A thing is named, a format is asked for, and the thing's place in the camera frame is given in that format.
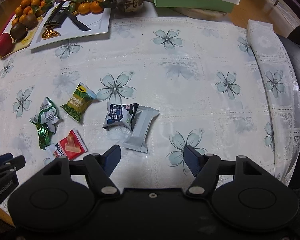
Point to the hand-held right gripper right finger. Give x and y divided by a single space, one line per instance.
191 161

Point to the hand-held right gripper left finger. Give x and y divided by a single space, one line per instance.
112 161

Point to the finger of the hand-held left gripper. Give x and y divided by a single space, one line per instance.
13 162

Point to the blue and white snack packet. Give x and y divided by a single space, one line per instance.
117 117

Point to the plain grey snack packet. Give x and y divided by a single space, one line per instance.
141 127

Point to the red and white snack packet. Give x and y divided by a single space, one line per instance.
70 146

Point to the green foil candy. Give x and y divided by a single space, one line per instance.
43 136

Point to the green and white snack packet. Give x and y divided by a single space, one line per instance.
46 112

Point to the yellow green pea packet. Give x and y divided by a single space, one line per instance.
77 103

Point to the white floral tablecloth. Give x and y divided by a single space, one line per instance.
190 80

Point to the red apple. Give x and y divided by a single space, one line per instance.
3 43

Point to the yellow fruit board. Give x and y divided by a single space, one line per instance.
25 42

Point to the gold ingot ornament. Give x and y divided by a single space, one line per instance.
49 33

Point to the white rectangular tray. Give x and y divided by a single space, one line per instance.
95 25

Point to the small orange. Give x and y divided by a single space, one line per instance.
96 7
83 8

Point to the heap of tangerines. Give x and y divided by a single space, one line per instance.
25 3

